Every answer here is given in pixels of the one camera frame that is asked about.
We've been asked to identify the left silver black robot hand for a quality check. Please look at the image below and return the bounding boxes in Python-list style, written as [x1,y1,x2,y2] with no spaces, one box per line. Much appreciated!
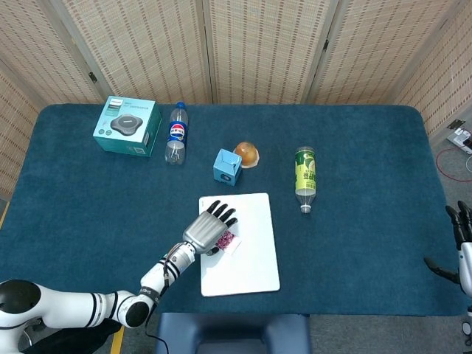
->
[182,200,239,256]

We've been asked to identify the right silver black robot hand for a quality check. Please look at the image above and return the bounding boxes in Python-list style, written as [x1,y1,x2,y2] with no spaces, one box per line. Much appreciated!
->
[423,201,472,296]

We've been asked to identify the blue padded robot base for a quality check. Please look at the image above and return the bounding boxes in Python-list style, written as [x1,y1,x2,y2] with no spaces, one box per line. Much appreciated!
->
[153,313,313,354]

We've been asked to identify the white rectangular tray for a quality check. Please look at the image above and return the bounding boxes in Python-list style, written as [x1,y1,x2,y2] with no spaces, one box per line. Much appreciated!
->
[198,192,281,297]

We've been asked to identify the small light blue box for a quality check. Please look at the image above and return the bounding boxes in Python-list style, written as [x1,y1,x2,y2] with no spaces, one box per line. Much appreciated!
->
[212,148,243,187]

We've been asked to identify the orange jelly cup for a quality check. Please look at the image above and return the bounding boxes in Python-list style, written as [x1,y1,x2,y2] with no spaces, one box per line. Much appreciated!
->
[232,141,262,170]

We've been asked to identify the empty Pepsi plastic bottle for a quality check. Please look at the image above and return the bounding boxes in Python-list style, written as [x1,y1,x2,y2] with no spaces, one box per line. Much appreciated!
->
[164,102,190,166]

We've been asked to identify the dark teal table cloth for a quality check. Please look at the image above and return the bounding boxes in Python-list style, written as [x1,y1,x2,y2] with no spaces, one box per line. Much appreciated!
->
[0,103,460,317]

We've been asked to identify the green label plastic bottle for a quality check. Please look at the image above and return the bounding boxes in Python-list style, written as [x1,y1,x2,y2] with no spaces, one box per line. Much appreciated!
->
[294,146,318,215]

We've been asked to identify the white power strip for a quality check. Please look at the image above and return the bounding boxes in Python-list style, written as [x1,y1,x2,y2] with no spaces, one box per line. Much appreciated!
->
[446,127,472,154]

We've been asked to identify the teal speaker product box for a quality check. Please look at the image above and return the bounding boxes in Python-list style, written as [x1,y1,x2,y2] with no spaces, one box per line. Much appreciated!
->
[92,95,163,159]

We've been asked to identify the black fabric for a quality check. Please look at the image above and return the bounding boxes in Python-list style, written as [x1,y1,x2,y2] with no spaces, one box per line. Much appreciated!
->
[21,319,123,354]

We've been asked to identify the woven folding screen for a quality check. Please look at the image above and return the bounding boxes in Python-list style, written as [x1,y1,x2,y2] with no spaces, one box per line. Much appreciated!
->
[0,0,472,200]

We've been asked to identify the red cable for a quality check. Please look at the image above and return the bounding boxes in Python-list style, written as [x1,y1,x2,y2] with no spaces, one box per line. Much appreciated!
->
[435,147,472,182]

